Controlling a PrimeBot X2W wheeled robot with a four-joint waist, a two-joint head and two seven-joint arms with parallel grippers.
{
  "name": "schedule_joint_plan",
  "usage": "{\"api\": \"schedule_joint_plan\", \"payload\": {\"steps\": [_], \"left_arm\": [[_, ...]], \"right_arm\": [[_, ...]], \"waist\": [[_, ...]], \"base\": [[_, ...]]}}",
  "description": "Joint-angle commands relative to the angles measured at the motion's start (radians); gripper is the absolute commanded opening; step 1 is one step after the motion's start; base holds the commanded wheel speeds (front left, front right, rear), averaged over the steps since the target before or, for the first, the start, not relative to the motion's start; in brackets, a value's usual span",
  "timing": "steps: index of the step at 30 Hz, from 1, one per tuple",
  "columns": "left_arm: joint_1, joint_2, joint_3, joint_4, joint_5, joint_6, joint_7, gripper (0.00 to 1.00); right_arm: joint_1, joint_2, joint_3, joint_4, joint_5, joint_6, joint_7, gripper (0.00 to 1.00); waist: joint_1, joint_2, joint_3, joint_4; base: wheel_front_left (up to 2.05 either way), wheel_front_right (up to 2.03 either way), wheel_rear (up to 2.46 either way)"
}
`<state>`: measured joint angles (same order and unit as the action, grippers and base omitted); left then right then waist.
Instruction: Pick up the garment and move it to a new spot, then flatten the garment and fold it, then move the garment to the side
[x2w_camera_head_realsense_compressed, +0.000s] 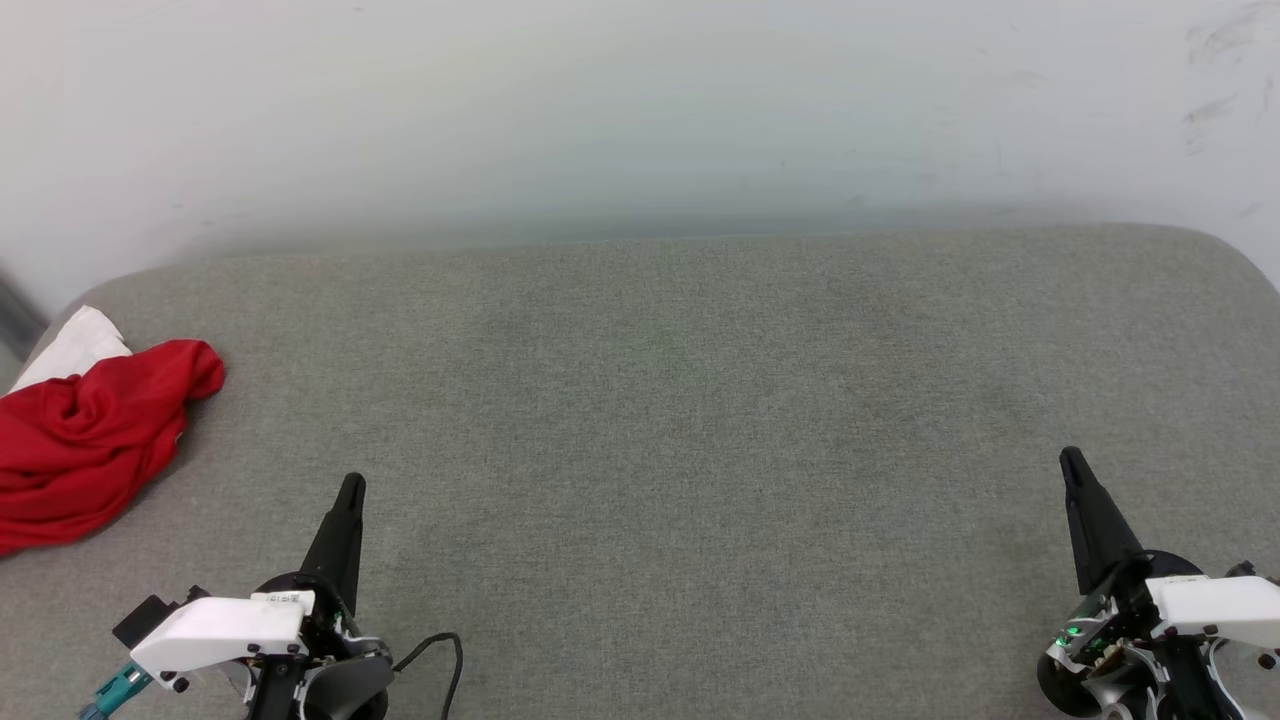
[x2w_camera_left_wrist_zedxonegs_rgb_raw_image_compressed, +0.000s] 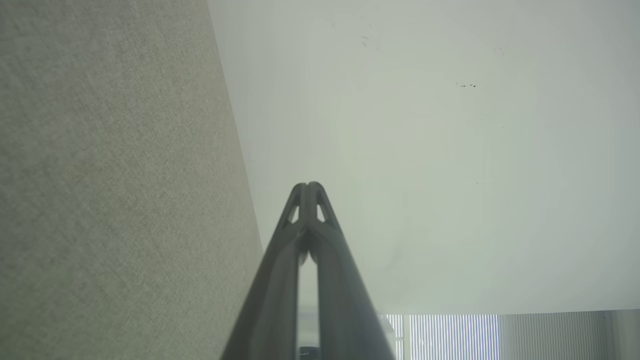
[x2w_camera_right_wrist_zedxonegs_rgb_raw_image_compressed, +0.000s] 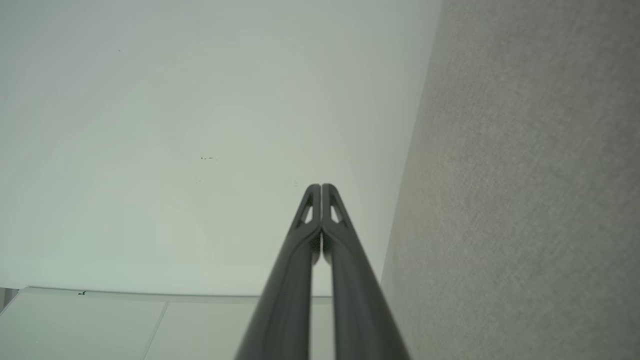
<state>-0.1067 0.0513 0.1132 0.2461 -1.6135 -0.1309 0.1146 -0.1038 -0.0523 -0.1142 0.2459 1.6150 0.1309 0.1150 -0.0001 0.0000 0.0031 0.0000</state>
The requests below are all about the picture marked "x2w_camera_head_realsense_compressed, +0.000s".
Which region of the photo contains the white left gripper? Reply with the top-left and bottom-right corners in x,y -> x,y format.
128,473 -> 396,720

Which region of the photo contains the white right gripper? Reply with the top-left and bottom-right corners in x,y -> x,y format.
1059,446 -> 1280,673

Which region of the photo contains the red shirt with white sleeves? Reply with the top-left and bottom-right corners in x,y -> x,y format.
0,305 -> 226,558

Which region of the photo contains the grey fabric sofa cushion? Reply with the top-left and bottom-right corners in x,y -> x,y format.
0,222 -> 1280,720

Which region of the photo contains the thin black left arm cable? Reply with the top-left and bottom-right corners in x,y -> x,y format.
392,631 -> 465,720

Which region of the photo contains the teal left camera connector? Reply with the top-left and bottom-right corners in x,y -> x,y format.
78,663 -> 153,720

